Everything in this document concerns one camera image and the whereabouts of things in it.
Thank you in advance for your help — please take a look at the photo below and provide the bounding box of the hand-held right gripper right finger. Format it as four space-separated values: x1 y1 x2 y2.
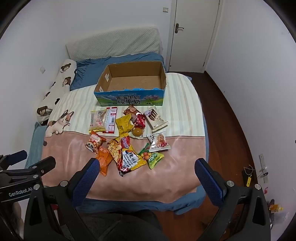
195 158 271 241

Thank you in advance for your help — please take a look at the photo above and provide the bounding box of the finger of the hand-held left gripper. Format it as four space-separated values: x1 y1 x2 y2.
0 156 56 186
0 150 28 172

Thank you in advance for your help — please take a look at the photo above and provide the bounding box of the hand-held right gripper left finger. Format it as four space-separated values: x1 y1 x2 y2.
24 158 101 241

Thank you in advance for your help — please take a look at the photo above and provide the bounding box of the plain orange snack packet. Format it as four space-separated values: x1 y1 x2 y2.
95 146 113 177

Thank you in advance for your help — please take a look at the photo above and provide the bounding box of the orange panda snack packet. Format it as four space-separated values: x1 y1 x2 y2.
85 130 106 155

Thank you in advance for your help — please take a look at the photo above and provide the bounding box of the yellow instant noodle packet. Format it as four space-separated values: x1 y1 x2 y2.
107 133 147 177

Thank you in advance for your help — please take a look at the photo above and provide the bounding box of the white bread packet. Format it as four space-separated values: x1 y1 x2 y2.
89 110 107 134

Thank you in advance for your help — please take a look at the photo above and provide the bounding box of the white cookie packet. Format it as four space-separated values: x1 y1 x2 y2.
147 132 171 153

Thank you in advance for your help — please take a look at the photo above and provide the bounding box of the red and white strip packet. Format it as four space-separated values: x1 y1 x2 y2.
105 107 118 134

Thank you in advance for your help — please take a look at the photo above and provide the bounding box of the yellow snack packet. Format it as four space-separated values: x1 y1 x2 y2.
115 114 135 138

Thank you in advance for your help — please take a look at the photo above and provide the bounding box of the white chocolate wafer packet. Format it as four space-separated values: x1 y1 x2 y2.
143 108 169 130

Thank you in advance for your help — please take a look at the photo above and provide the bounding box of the brown snack packet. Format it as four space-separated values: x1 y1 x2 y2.
122 104 139 116

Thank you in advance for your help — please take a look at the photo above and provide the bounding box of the cardboard box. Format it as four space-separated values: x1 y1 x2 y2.
94 61 167 108

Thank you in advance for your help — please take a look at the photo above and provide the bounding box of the person's dark clothing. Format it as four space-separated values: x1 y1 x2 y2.
76 209 170 241

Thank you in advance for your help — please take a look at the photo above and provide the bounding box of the green candy packet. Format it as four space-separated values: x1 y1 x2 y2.
138 142 165 170

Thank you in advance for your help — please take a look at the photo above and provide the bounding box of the round cake in clear packet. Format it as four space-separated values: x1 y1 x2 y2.
131 127 145 139

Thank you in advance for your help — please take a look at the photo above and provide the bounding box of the small red snack packet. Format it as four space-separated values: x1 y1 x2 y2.
133 112 147 128

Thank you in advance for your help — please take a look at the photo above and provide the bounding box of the bear print long pillow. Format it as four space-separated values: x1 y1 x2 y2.
36 59 78 125

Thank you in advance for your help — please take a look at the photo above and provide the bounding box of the blue blanket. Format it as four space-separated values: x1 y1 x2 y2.
69 52 165 91

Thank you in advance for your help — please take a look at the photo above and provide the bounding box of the grey textured pillow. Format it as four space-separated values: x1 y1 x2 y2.
66 26 163 62

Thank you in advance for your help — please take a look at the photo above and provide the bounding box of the white door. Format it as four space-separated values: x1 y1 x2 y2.
168 0 221 74

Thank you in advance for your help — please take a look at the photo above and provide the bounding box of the white wall strip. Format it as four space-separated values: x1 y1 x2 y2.
258 153 269 184

